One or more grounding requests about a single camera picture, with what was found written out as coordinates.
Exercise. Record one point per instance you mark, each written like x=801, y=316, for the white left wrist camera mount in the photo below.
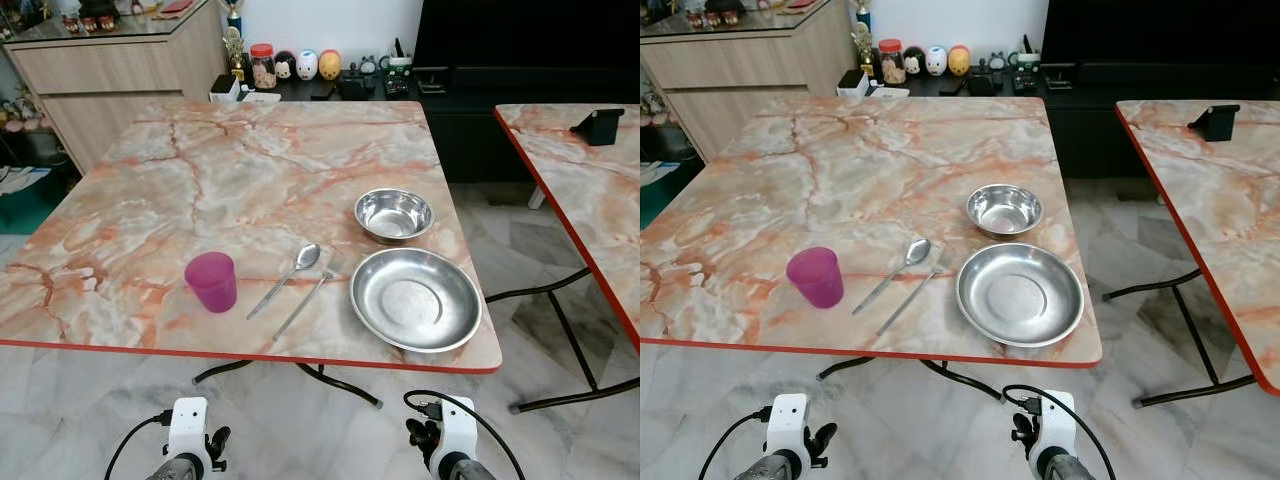
x=187, y=425
x=787, y=420

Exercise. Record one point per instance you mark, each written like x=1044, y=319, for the marble folding table with dishes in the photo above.
x=230, y=180
x=830, y=170

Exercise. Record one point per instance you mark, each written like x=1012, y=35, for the dark round plush toy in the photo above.
x=915, y=62
x=285, y=66

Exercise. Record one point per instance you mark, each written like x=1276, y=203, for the purple plastic cup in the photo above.
x=817, y=281
x=211, y=285

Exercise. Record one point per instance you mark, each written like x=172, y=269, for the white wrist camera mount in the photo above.
x=1055, y=425
x=187, y=425
x=787, y=420
x=458, y=430

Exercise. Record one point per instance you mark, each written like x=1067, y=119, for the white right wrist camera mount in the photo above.
x=458, y=430
x=1055, y=425

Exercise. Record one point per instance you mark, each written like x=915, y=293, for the marble folding table with stand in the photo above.
x=1210, y=200
x=590, y=190

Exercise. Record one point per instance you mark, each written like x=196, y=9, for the steel fork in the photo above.
x=305, y=301
x=912, y=296

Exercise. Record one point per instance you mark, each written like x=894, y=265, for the steel spoon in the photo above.
x=307, y=256
x=917, y=251

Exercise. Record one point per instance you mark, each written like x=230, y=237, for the large steel plate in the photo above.
x=415, y=299
x=1020, y=294

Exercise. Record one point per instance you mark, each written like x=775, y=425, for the black television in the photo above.
x=520, y=30
x=1160, y=28

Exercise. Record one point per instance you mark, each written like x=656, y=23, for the red-lidded snack jar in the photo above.
x=263, y=68
x=892, y=64

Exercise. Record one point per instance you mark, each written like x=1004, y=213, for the white round plush toy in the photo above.
x=936, y=62
x=307, y=65

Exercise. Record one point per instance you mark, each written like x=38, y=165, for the black phone stand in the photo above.
x=1217, y=121
x=600, y=126

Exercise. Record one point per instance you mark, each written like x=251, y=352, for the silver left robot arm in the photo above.
x=768, y=468
x=175, y=470

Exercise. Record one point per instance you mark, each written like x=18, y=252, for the gold trophy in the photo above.
x=235, y=50
x=863, y=45

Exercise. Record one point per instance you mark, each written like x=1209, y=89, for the orange round plush toy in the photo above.
x=958, y=61
x=329, y=65

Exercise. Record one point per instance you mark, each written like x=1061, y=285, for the small steel bowl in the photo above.
x=1004, y=208
x=394, y=213

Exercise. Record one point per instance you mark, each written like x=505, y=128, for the small white box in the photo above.
x=852, y=85
x=224, y=90

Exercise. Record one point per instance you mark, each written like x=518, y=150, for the black tv console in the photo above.
x=1080, y=135
x=470, y=140

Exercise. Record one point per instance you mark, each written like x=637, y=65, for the light wooden cabinet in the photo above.
x=110, y=75
x=740, y=70

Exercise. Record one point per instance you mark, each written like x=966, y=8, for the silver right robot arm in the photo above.
x=468, y=470
x=1065, y=466

